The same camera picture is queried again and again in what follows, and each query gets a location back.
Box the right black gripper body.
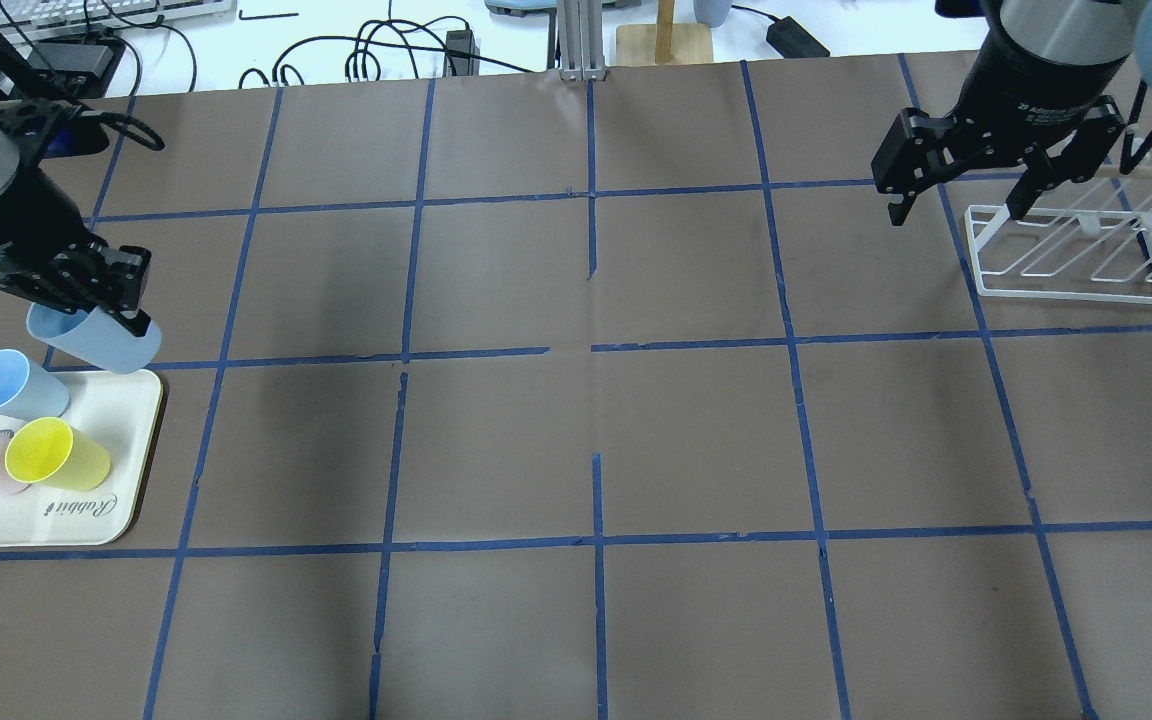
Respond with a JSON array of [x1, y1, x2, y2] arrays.
[[952, 29, 1123, 167]]

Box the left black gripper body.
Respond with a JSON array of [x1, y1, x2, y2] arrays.
[[0, 167, 104, 301]]

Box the light blue ikea cup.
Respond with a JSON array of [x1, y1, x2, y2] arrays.
[[26, 304, 162, 376]]

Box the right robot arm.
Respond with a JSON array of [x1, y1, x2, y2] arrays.
[[870, 1, 1152, 227]]

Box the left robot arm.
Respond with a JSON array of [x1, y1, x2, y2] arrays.
[[0, 99, 152, 338]]

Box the blue cup on tray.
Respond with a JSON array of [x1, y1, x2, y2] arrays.
[[0, 348, 70, 420]]

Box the yellow cup on tray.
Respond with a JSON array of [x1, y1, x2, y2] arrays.
[[5, 416, 113, 492]]

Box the blue cup on desk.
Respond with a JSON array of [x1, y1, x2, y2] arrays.
[[692, 0, 733, 29]]

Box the cream serving tray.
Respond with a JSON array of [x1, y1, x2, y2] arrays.
[[0, 370, 166, 548]]

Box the black power adapter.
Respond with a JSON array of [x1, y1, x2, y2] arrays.
[[765, 17, 832, 59]]

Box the black computer keyboard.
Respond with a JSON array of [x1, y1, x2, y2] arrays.
[[0, 1, 236, 32]]

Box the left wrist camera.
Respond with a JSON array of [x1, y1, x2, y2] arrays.
[[0, 99, 111, 165]]

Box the white wire cup rack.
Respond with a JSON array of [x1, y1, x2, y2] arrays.
[[963, 161, 1152, 306]]

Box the aluminium frame post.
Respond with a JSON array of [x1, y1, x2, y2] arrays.
[[556, 1, 607, 82]]

